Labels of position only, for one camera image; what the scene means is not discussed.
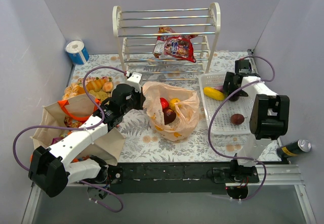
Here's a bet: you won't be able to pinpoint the dark plum toy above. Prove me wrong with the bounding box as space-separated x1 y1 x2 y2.
230 114 246 125

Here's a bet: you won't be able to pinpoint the red apple toy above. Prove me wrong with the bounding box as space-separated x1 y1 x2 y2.
160 98 169 110

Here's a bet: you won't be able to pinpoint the yellow lemon toy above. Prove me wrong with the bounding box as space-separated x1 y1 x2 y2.
169 98 181 111

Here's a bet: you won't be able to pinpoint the dark red beet toy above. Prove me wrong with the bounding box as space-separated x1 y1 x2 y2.
163 108 177 125

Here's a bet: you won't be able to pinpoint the peach plastic grocery bag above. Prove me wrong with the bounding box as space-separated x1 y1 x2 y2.
142 81 200 141

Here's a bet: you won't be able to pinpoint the canvas tote bag orange handles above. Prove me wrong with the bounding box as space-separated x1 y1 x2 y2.
31 94 126 166

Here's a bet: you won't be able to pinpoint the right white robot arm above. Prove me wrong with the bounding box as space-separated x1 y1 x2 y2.
223 58 290 180

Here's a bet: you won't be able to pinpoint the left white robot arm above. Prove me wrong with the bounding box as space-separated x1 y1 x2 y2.
28 82 145 197

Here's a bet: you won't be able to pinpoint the purple eggplant toy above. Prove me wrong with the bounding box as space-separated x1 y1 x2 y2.
215 85 224 92

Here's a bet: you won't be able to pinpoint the yellow squash toy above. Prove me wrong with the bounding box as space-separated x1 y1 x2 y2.
203 87 225 101

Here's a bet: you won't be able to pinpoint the bread loaf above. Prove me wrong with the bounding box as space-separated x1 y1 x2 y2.
86 79 108 92

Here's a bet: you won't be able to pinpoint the white plastic basket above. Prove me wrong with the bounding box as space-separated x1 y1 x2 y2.
198 72 254 135

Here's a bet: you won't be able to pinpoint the floral bread tray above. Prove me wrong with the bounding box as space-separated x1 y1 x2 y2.
62 76 114 102

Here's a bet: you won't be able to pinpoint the red candy bag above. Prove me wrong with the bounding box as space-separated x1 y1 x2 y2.
153 27 197 63

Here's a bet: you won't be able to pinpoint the toilet paper roll blue wrap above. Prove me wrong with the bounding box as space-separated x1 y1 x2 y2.
65 40 89 65

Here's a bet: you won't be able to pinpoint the white metal shelf rack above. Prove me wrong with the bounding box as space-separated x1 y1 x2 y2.
112 3 221 81

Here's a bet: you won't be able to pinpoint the metal can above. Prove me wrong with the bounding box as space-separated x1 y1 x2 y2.
276 139 311 159

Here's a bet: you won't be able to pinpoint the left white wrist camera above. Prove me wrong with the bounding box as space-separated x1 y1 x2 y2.
125 71 142 93

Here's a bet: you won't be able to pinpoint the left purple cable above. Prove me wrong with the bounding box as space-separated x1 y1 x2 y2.
12 66 130 213

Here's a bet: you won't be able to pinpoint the purple cable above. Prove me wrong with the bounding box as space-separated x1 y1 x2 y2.
12 66 130 213
207 55 276 201

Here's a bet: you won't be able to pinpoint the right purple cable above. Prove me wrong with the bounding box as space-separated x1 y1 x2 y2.
207 55 276 201

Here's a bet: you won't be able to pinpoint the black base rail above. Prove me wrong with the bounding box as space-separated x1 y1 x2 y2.
98 162 261 194

